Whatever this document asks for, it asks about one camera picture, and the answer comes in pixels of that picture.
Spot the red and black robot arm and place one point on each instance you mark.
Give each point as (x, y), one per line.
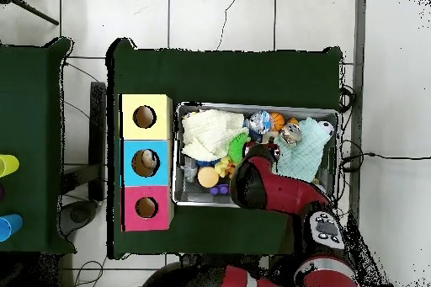
(286, 196)

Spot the wooden box with three holes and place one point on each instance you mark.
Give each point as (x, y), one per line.
(158, 125)

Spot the mint green waffle cloth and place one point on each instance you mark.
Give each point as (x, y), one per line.
(303, 159)

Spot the orange toy basketball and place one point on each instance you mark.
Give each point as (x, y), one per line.
(277, 121)

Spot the green spiky toy with eyes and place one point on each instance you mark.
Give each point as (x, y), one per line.
(237, 147)

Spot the yellow rubber toy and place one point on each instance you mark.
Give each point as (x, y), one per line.
(222, 165)

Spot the white and black soccer ball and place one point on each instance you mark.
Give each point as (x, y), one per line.
(326, 127)

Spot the purple toy block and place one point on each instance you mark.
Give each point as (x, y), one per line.
(219, 189)

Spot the cream yellow waffle cloth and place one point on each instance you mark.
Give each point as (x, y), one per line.
(208, 132)

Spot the orange round foam ball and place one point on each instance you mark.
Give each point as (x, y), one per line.
(208, 177)

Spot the dark green table cloth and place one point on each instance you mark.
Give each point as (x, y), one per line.
(235, 78)

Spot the green cloth side table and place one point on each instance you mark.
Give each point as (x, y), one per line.
(30, 115)

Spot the yellow plastic cup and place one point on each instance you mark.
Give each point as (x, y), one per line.
(8, 165)

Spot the blue plastic cup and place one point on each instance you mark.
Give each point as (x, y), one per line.
(10, 227)

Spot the black tripod leg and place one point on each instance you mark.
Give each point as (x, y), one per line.
(33, 10)

